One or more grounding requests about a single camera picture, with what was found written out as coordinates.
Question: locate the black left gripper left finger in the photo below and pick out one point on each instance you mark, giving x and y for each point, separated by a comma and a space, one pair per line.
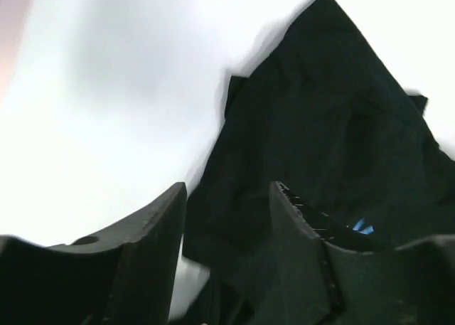
122, 274

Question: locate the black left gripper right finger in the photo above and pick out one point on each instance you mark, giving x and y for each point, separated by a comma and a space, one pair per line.
331, 274

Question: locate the black t shirt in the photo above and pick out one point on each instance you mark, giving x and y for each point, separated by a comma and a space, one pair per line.
323, 116

